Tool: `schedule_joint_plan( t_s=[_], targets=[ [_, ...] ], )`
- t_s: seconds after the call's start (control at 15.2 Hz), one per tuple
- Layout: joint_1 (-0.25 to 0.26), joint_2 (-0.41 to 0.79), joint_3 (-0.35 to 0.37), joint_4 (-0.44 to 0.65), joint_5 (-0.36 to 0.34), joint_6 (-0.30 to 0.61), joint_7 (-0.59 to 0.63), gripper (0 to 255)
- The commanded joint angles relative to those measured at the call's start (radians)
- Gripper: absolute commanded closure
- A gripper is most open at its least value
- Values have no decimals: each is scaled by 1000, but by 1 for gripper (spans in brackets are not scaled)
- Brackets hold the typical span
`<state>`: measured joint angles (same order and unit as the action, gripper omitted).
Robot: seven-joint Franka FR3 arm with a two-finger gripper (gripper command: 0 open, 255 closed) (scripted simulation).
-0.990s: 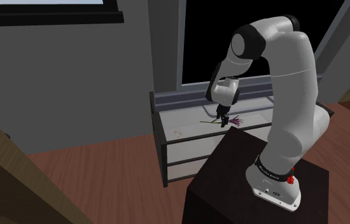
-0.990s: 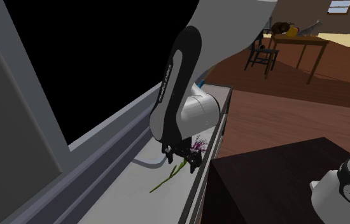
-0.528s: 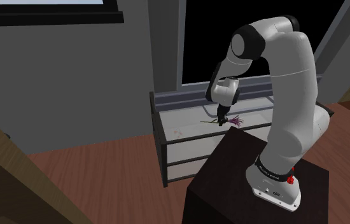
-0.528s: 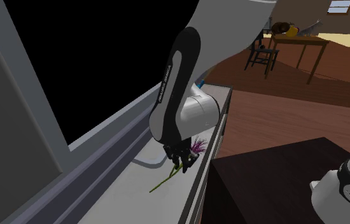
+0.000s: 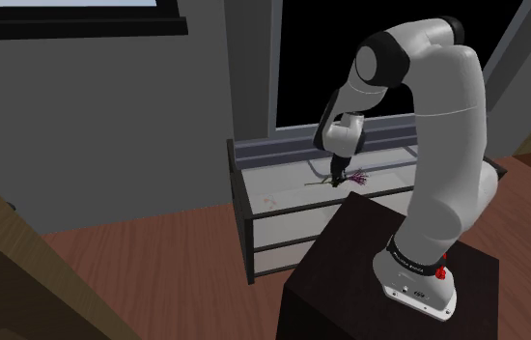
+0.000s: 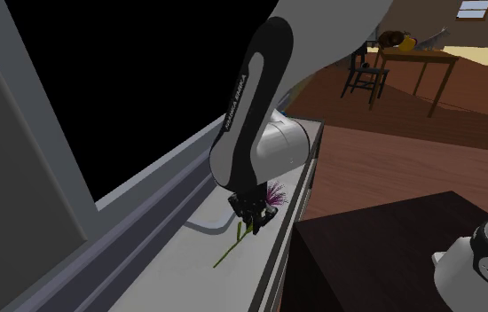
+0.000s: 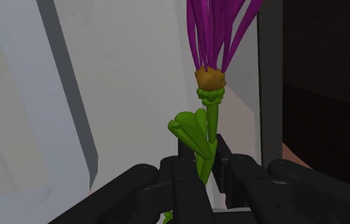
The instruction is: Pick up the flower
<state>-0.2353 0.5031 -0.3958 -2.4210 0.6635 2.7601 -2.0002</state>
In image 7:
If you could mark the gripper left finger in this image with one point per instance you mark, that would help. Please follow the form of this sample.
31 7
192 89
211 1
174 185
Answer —
175 192

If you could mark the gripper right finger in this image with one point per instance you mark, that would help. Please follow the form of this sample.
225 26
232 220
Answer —
265 189

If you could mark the purple flower with green stem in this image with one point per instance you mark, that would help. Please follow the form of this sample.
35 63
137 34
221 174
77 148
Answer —
211 81

